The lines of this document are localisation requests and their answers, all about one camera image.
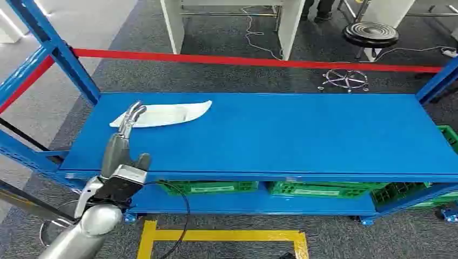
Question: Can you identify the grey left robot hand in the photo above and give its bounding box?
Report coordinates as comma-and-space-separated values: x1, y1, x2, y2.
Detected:
100, 101, 151, 180

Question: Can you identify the thin black diagonal rod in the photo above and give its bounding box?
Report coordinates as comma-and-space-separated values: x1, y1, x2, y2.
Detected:
0, 118, 51, 152

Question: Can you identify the dark diagonal metal bar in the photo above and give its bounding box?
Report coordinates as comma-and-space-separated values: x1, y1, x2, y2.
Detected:
0, 179, 77, 223

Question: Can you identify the green plastic crate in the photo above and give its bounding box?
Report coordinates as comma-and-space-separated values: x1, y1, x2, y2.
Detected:
267, 181, 389, 200
370, 182, 433, 207
159, 180, 259, 196
436, 125, 458, 155

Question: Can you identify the white table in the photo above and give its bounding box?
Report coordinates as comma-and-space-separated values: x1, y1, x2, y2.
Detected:
361, 0, 417, 62
160, 0, 307, 61

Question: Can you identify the long red rack beam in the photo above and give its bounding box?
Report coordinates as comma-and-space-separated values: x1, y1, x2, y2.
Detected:
72, 48, 443, 74

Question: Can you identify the blue metal shelf rack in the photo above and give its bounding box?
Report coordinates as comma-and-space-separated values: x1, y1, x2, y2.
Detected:
0, 0, 458, 227

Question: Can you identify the person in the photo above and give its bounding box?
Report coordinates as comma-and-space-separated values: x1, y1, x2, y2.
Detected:
300, 0, 337, 23

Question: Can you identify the black round stool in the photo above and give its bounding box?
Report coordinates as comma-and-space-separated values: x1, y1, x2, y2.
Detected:
318, 21, 400, 93

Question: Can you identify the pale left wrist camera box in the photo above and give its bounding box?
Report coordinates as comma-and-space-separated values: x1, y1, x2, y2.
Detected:
95, 164, 148, 205

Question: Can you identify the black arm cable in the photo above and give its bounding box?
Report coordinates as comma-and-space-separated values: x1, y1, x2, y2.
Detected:
141, 181, 191, 259

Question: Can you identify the white floor cable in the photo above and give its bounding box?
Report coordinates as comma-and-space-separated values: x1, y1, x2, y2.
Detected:
374, 45, 448, 62
240, 6, 284, 61

